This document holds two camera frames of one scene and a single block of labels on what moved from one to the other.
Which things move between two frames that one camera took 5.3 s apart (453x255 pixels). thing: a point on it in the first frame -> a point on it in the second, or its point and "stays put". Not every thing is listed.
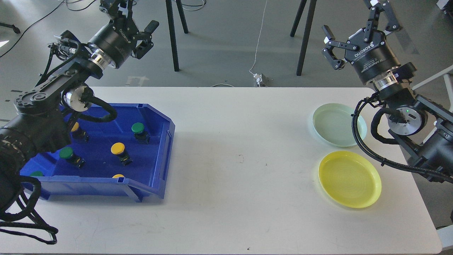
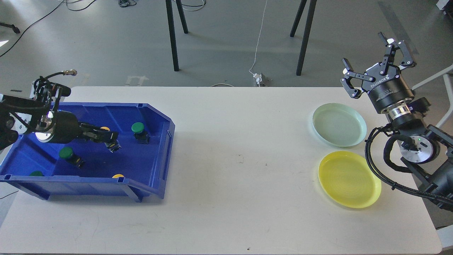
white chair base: (445, 73) stays put
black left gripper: (112, 44) -> (67, 129)
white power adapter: (258, 78) stays put
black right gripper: (373, 56) -> (385, 84)
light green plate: (333, 122) stays put
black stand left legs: (172, 30) stays put
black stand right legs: (310, 15) stays put
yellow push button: (118, 148) -> (113, 145)
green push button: (67, 153) stays put
